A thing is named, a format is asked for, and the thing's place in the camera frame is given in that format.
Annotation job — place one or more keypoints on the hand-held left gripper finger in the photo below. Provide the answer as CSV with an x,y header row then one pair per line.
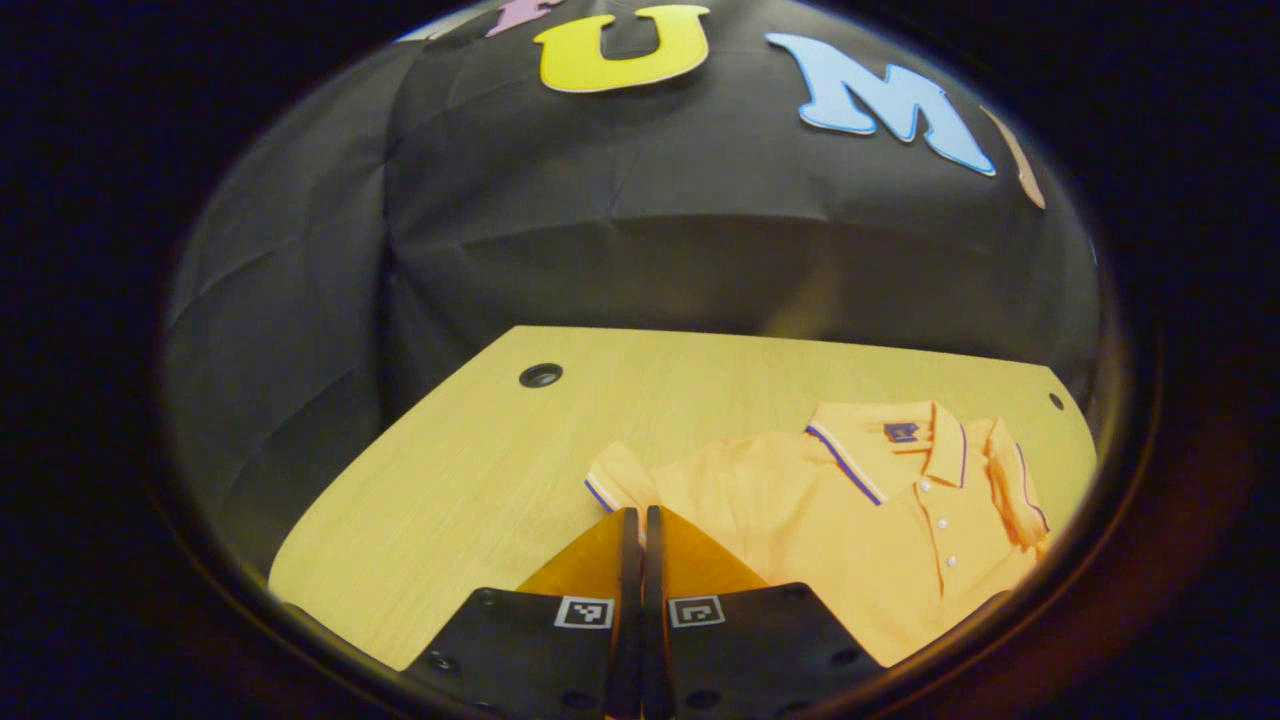
x,y
653,600
630,600

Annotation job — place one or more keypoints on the orange polo T-shirt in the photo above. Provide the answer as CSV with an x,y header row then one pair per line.
x,y
800,520

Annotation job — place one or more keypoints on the black backdrop cloth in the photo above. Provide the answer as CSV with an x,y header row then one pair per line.
x,y
600,230

